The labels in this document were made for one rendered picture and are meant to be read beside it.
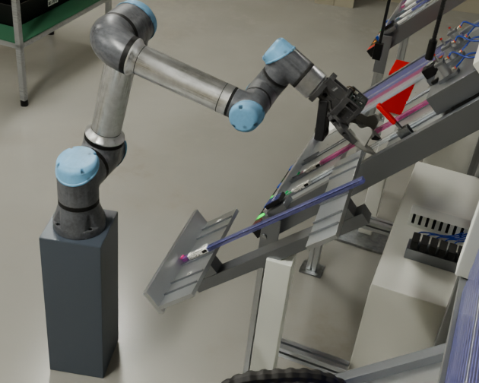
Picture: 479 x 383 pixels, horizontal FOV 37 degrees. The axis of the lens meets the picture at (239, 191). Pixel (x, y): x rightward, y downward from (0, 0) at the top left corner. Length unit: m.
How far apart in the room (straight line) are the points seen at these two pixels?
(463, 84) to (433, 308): 0.61
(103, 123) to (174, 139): 1.62
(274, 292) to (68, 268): 0.71
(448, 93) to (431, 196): 0.72
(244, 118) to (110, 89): 0.45
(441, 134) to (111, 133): 0.91
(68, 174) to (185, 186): 1.36
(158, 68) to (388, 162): 0.59
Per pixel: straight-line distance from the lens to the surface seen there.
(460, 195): 2.37
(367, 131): 1.75
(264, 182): 3.35
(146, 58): 1.73
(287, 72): 1.75
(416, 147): 1.68
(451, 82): 1.66
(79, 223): 2.04
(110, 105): 1.98
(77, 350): 2.36
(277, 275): 1.63
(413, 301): 1.92
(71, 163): 1.98
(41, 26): 3.98
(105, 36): 1.77
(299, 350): 2.11
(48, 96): 4.02
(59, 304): 2.23
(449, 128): 1.64
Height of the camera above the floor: 1.84
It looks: 34 degrees down
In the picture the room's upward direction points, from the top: 7 degrees clockwise
